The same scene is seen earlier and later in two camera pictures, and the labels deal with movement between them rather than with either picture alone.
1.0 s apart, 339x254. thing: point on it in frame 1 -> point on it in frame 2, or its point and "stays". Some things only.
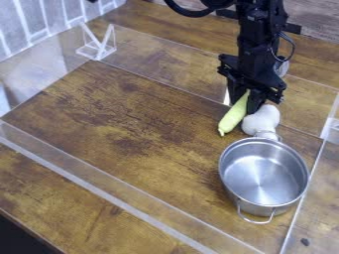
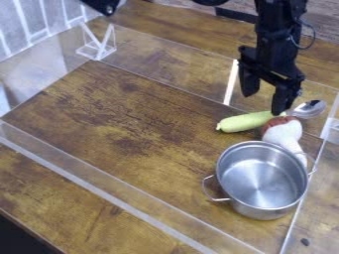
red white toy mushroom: [261, 122] -> [284, 131]
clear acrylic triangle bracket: [94, 49] stays
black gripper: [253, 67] -> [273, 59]
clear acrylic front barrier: [192, 229] stays
